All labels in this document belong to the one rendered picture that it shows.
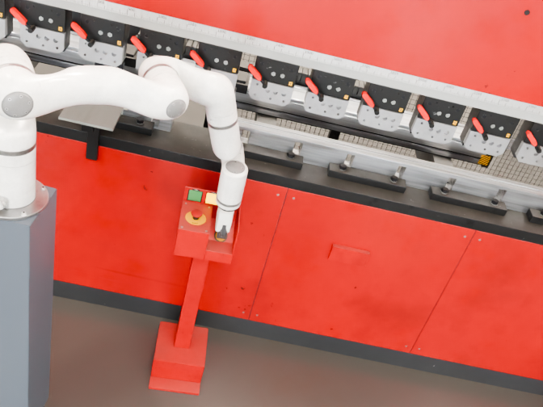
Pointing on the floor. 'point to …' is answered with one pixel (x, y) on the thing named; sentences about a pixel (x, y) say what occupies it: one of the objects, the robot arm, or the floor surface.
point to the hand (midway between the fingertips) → (221, 232)
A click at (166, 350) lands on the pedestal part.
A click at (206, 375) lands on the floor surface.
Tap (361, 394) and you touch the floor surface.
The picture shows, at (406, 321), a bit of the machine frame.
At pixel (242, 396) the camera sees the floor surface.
